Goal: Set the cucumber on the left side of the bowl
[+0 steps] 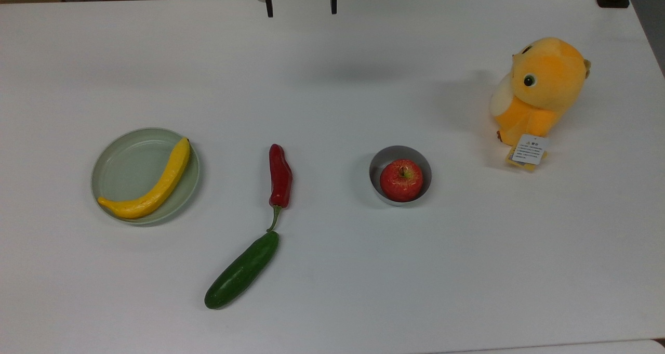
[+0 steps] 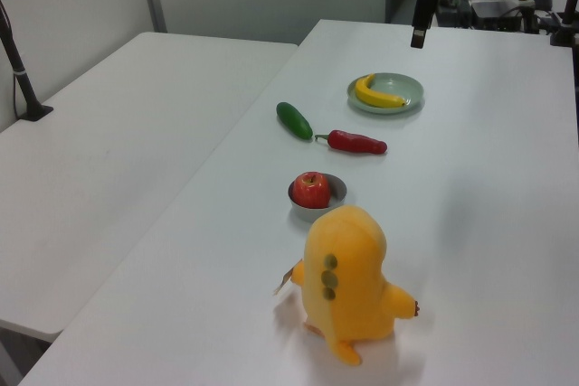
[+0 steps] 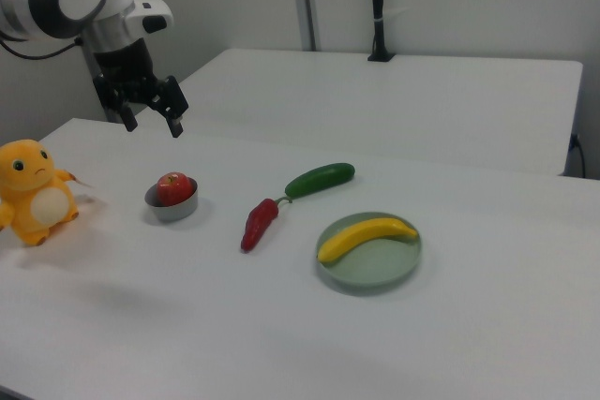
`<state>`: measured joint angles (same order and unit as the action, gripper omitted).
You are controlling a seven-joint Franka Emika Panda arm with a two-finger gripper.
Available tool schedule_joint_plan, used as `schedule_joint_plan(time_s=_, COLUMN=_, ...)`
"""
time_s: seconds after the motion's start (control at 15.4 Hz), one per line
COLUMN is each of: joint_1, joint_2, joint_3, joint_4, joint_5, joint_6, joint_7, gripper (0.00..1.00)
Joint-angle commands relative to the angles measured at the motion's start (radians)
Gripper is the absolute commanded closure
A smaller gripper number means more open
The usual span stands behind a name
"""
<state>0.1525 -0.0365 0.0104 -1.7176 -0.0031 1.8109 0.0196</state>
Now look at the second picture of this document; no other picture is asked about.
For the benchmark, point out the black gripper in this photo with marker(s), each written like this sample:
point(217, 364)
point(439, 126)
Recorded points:
point(429, 6)

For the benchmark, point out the green cucumber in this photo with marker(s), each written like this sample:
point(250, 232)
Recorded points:
point(294, 121)

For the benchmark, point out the small grey bowl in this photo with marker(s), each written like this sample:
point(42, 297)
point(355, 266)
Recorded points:
point(339, 189)

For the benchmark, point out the pale green plate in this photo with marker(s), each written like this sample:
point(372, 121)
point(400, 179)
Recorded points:
point(400, 85)

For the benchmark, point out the yellow banana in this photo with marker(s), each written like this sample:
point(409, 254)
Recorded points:
point(375, 97)

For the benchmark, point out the black electronics box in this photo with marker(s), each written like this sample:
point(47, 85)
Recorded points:
point(493, 13)

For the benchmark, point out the red chili pepper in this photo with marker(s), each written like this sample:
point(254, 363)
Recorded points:
point(353, 142)

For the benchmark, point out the black table clamp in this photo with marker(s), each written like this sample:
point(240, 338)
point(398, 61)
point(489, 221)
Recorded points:
point(567, 11)

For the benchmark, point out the red apple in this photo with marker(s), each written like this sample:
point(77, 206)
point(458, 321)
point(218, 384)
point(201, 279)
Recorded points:
point(310, 191)

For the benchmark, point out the yellow plush toy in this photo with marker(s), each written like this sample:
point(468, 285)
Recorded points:
point(344, 268)

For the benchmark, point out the plush toy paper tag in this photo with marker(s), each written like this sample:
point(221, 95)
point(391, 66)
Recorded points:
point(285, 278)

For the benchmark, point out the white adjacent table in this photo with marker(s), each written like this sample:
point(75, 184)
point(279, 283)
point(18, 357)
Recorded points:
point(113, 155)

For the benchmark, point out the black camera stand pole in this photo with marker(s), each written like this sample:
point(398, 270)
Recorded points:
point(22, 81)

